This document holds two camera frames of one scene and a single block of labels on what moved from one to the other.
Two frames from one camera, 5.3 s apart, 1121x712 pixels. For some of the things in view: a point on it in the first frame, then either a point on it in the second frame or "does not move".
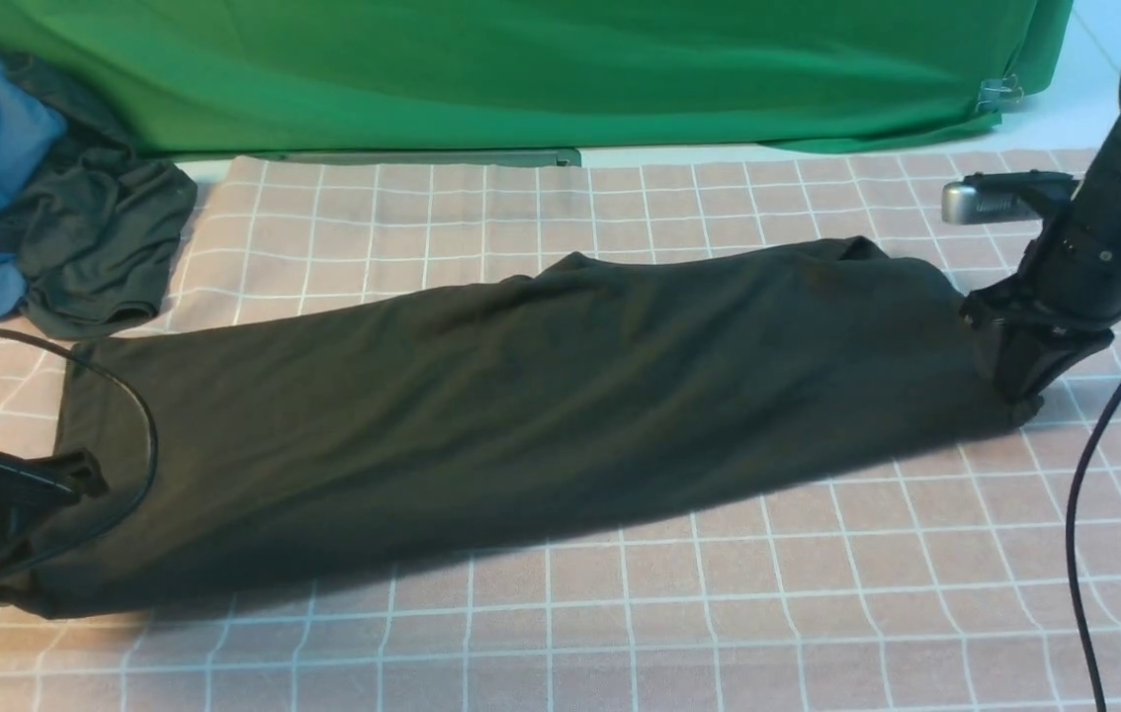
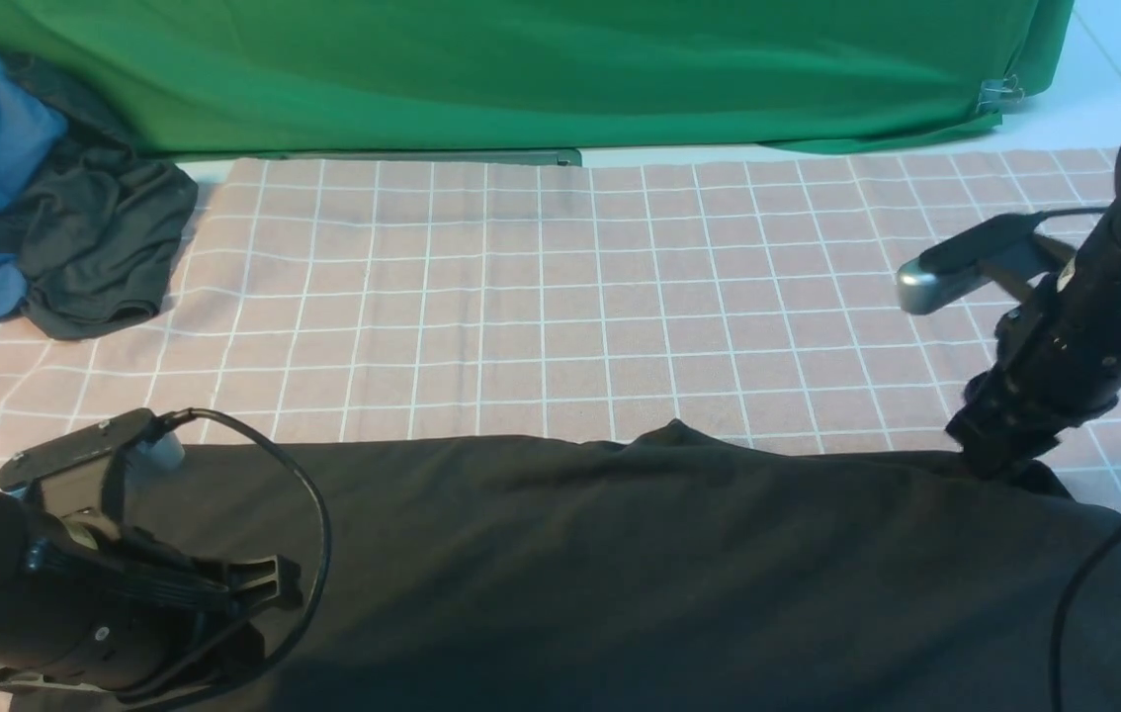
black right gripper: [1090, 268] does not move
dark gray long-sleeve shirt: [234, 448] -> [667, 572]
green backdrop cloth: [199, 78] does not move
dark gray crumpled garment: [96, 223] does not move
